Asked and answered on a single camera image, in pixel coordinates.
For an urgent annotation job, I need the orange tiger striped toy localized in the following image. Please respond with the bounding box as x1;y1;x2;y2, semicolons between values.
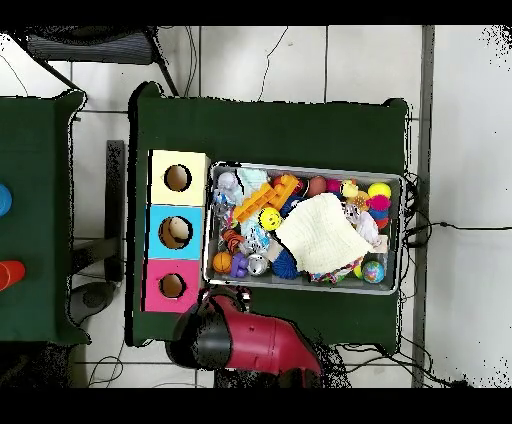
221;228;246;254

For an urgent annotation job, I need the black upright panel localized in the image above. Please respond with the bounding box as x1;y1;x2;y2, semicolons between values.
104;139;126;282

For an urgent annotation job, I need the blue cup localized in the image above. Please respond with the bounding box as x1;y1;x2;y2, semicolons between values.
0;183;13;218

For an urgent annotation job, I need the dented silver can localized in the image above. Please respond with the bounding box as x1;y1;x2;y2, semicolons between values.
245;252;270;277

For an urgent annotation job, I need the small orange basketball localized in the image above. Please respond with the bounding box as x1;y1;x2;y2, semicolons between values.
211;251;233;274

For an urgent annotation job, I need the light blue knitted cloth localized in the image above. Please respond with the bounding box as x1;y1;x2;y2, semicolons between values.
236;167;270;197

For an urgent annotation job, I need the wooden box with three holes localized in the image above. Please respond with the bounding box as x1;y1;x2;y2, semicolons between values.
140;149;212;314

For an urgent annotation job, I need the orange toy building brick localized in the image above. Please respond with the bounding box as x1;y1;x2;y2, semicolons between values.
232;174;300;224

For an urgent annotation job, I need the cream knitted cloth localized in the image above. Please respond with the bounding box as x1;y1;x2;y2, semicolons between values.
274;192;376;275

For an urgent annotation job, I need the globe print ball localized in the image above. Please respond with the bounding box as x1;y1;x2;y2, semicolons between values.
361;260;386;284

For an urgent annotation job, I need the yellow smiley ball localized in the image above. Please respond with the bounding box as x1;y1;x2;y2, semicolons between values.
257;206;284;232

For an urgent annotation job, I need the dark green side table cloth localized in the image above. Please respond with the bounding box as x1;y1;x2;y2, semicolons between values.
0;89;92;346

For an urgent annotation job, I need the purple toy block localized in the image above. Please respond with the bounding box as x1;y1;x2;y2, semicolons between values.
230;252;250;279

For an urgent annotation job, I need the grey round base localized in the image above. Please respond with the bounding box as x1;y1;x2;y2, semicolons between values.
67;280;118;325

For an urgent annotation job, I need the black cable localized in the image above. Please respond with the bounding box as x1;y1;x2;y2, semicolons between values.
401;220;512;247

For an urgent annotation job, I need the black chair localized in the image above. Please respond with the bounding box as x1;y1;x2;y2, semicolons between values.
15;25;179;97

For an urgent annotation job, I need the shallow wire mesh bin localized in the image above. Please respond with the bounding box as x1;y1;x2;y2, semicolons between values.
202;160;405;296

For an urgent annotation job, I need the orange cup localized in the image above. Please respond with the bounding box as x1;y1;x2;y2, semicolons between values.
0;260;26;292

